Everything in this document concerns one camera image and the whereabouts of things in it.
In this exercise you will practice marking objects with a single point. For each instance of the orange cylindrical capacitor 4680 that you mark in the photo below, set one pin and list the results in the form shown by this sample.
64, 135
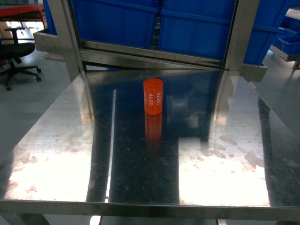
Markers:
153, 96

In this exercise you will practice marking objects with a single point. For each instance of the blue plastic bin left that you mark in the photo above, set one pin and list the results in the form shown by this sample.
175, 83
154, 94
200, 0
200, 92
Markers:
121, 22

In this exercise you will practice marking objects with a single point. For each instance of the blue plastic bin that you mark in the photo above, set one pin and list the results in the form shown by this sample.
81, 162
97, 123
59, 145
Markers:
196, 27
269, 17
121, 22

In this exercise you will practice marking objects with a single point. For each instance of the blue plastic bin middle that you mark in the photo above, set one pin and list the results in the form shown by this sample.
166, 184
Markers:
196, 27

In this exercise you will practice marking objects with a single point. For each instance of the blue plastic bin right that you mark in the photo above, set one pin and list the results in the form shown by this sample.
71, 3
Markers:
269, 17

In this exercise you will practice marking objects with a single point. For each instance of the black office chair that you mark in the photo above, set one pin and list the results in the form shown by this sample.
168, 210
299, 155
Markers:
14, 52

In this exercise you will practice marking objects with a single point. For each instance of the small blue bin far right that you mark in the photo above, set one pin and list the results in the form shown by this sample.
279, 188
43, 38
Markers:
290, 44

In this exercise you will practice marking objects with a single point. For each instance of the stainless steel rack frame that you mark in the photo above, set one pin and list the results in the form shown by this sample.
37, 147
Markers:
79, 53

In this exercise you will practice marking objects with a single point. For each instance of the red metal table frame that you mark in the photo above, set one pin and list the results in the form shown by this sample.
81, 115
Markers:
23, 13

